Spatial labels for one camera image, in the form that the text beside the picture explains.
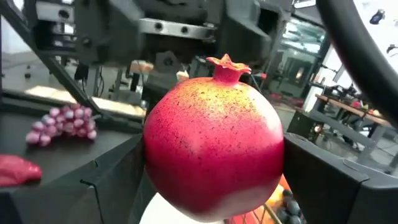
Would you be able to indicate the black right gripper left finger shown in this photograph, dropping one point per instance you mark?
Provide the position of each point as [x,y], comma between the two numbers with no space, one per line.
[77,199]

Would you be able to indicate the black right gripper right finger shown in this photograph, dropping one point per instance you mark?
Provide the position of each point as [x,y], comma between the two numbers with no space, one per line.
[335,193]

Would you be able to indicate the black grape bunch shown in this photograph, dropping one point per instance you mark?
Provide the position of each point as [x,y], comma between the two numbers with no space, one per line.
[292,207]

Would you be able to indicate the orange fruit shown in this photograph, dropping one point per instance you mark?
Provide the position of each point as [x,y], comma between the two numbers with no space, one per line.
[280,193]

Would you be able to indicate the red chili pepper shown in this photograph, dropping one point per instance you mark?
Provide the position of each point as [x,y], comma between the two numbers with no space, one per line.
[15,171]

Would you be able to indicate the red pomegranate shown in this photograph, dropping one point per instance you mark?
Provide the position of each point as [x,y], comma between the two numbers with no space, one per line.
[211,146]

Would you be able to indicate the purple grape bunch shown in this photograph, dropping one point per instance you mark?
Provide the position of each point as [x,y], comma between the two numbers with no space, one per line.
[65,123]

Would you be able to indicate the white round plate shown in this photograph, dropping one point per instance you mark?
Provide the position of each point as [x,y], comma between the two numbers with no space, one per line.
[161,211]

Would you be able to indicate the wooden workbench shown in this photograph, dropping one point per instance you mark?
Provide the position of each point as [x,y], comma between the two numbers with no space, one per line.
[342,107]

